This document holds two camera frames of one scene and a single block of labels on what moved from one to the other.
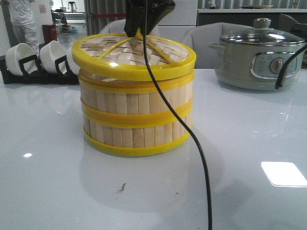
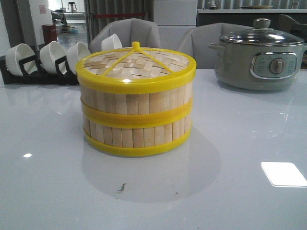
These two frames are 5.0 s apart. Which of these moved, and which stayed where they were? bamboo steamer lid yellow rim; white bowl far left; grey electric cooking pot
Moved: bamboo steamer lid yellow rim
Stayed: grey electric cooking pot; white bowl far left
